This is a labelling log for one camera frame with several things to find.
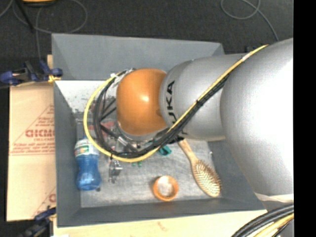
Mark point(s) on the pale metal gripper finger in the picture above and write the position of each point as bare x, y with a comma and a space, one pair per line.
115, 168

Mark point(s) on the grey metal bin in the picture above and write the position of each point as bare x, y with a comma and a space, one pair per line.
138, 181

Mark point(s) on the wooden hairbrush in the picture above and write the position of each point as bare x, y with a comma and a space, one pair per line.
206, 179

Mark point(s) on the brown cardboard board red print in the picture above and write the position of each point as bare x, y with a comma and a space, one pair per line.
29, 157

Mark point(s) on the teal small object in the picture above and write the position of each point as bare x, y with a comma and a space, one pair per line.
165, 151

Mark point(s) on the orange bowl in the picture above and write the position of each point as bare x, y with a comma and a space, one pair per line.
165, 188

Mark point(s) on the red-brown flat block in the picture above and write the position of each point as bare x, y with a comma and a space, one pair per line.
108, 127

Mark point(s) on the blue plastic bottle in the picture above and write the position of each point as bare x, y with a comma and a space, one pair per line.
87, 171

